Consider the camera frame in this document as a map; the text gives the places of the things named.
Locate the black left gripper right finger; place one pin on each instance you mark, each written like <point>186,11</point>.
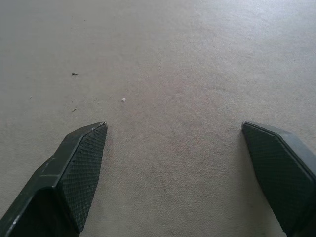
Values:
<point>279,168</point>

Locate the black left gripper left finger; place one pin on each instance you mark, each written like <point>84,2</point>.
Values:
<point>61,177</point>

